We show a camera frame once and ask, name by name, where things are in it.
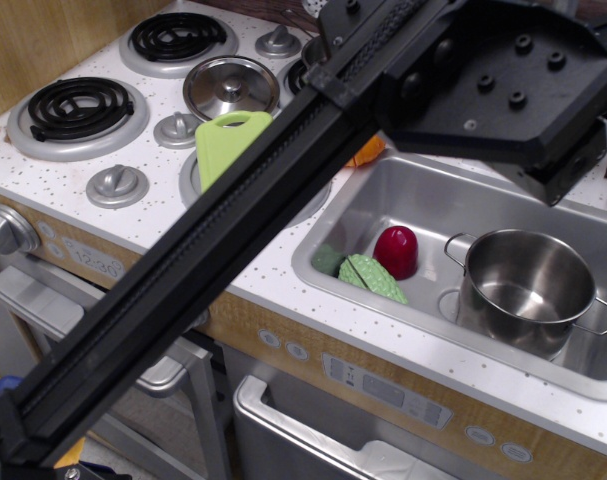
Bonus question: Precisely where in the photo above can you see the silver stovetop knob middle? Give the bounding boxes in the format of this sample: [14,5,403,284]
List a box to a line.
[153,112,201,150]

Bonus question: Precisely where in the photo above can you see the yellow tape piece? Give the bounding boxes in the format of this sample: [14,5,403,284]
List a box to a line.
[54,437,85,469]

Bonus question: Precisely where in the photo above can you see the silver oven knob right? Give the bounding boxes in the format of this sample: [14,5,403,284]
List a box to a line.
[183,309,210,334]

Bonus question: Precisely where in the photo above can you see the back left stove burner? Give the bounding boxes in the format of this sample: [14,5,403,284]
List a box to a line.
[119,12,239,79]

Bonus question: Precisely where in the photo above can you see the front left stove burner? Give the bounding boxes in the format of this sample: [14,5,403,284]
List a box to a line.
[6,77,149,162]

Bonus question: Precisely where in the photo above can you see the steel pot lid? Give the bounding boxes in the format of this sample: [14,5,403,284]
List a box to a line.
[182,56,280,121]

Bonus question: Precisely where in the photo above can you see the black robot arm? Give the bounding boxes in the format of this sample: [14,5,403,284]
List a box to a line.
[0,1,607,478]

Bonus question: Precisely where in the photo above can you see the silver stovetop knob back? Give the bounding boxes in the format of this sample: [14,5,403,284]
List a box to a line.
[254,25,302,59]

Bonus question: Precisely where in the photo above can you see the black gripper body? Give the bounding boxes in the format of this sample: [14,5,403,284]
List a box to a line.
[492,119,607,206]

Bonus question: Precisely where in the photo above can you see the silver oven door handle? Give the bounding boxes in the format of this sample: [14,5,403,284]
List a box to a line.
[0,264,216,398]

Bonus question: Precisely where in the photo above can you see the silver dishwasher door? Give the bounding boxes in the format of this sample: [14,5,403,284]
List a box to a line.
[234,375,497,479]

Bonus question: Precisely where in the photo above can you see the silver stovetop knob front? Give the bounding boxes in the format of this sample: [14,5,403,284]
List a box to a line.
[86,164,149,209]

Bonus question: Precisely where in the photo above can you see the green toy cutting board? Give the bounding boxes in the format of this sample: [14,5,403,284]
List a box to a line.
[195,110,273,193]

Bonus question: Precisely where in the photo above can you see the steel pot with handles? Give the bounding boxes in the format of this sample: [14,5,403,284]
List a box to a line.
[443,229,607,360]

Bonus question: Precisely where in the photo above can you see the silver oven knob left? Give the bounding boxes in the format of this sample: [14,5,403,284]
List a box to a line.
[0,204,41,255]

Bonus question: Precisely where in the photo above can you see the silver toy sink basin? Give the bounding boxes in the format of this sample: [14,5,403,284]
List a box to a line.
[292,155,607,401]

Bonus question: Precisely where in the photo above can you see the green toy bitter gourd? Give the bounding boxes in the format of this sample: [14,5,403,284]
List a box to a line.
[338,254,408,305]

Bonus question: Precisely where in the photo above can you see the stove burner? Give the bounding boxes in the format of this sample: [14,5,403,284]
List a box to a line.
[178,150,332,228]
[277,59,307,109]
[6,77,149,162]
[119,12,239,79]

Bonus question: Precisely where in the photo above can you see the small steel pan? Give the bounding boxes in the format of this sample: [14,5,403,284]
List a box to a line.
[301,36,328,70]

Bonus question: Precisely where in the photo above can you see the orange toy pumpkin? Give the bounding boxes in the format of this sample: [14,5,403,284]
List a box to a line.
[345,135,386,168]

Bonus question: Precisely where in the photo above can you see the red toy fruit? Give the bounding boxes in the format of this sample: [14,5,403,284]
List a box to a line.
[373,226,419,280]

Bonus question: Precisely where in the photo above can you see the back right stove burner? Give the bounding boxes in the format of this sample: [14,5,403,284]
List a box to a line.
[277,59,307,109]

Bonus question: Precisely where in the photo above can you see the silver stovetop knob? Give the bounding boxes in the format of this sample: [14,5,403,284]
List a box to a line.
[254,25,302,59]
[86,164,149,209]
[153,112,201,150]

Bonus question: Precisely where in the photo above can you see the silver oven knob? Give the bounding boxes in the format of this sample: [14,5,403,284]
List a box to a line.
[183,309,210,334]
[0,204,41,255]

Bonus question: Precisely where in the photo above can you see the front right stove burner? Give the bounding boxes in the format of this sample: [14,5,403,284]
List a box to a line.
[178,150,332,228]

